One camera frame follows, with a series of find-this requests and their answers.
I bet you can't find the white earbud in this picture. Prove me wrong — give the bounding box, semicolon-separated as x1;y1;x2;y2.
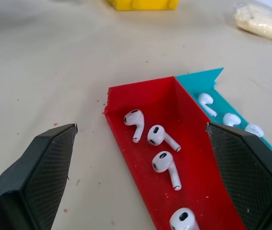
123;109;145;144
147;125;182;152
152;150;182;191
197;92;218;118
223;113;241;127
169;207;200;230
244;123;265;138

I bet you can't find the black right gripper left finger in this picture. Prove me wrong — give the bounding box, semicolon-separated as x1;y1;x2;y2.
0;124;78;230

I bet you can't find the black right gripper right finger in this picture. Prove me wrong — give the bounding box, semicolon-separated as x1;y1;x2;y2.
205;122;272;230

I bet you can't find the red open tray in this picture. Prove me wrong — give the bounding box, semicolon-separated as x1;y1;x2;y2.
101;76;247;230

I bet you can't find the blue and red snack packet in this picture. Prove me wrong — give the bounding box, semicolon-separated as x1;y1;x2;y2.
175;68;272;168

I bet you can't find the clear bag of white grains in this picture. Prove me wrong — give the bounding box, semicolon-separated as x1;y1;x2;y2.
233;2;272;44

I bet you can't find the yellow plastic bin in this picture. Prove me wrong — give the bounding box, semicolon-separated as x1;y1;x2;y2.
106;0;179;12

